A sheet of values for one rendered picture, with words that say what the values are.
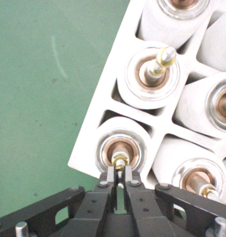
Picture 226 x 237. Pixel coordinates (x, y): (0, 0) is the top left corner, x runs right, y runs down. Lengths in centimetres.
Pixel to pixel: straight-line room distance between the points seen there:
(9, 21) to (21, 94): 22
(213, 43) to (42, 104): 44
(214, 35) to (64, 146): 44
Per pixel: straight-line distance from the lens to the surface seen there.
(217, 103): 27
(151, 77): 22
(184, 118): 32
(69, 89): 51
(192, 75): 37
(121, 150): 22
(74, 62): 52
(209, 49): 35
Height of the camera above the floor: 49
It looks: 86 degrees down
